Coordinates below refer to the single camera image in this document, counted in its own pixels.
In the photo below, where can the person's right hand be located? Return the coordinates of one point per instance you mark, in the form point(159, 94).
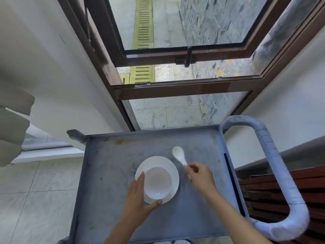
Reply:
point(201, 179)

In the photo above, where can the person's left hand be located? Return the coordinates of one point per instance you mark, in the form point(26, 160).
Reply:
point(135, 203)

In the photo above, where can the person's left thumb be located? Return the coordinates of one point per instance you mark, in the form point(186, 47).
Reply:
point(155, 203)

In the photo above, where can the person's right thumb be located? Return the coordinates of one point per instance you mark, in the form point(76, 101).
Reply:
point(188, 172)

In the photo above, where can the white ceramic spoon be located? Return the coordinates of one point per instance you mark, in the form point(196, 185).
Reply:
point(178, 152)

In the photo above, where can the white ceramic bowl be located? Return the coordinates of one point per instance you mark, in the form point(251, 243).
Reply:
point(157, 181)

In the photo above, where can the person's left forearm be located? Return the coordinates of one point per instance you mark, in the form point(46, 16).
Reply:
point(124, 232)

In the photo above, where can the person's right forearm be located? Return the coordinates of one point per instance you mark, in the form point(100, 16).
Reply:
point(236, 221)

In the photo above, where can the white ceramic plate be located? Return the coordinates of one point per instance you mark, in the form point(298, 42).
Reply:
point(172, 172)

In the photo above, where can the grey metal cart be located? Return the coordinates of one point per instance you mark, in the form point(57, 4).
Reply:
point(109, 162)

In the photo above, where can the red wooden slatted bench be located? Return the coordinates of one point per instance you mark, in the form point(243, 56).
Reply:
point(274, 195)

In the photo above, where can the brown open window sash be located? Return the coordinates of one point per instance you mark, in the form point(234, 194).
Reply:
point(152, 57)

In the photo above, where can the yellow drain grate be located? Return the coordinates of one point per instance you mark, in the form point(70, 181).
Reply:
point(143, 27)

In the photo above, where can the beige curtain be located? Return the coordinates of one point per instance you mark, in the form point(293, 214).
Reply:
point(12, 124)

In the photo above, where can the brown window frame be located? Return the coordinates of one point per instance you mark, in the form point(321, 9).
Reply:
point(177, 90)

